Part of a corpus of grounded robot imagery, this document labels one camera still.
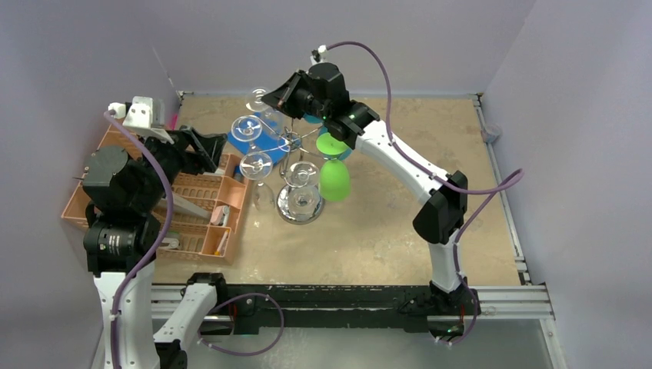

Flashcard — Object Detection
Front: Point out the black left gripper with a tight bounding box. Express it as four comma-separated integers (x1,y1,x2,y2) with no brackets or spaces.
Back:
132,121,225,209

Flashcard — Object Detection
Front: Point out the clear wine glass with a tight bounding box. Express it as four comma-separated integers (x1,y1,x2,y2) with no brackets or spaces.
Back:
228,115,267,154
240,151,275,211
284,161,321,224
245,87,285,137

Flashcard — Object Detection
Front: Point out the blue plastic wine glass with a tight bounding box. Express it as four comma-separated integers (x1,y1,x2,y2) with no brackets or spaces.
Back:
303,115,352,161

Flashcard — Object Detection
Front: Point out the green plastic wine glass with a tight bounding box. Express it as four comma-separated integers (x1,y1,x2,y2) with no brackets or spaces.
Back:
316,133,351,202

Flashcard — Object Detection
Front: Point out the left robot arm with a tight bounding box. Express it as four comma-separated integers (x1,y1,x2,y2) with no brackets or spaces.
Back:
81,126,227,368

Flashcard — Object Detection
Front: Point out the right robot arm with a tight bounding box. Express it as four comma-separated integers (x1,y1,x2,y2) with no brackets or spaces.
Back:
260,62,481,317

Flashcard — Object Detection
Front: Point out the chrome wine glass rack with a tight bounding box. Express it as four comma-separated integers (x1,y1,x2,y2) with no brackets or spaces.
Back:
231,115,325,225

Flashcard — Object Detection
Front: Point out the blue square mat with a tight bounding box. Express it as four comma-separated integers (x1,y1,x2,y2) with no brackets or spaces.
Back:
228,115,289,181

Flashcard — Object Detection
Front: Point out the orange plastic desk organizer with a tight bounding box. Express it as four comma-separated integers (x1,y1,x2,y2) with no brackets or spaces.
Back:
61,121,253,265

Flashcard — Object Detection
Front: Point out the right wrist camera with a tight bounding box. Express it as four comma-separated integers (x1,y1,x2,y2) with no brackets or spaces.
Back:
310,45,328,65

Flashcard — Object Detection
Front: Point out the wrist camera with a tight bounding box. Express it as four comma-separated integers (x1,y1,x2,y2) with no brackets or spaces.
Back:
310,45,328,65
108,96,174,144

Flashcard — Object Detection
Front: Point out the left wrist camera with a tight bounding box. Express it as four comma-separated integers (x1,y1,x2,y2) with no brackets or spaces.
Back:
108,96,174,144

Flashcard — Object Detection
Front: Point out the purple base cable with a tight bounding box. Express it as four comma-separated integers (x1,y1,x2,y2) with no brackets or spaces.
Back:
198,292,284,357

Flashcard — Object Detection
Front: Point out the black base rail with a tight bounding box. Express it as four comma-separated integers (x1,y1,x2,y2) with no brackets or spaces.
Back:
210,284,481,337

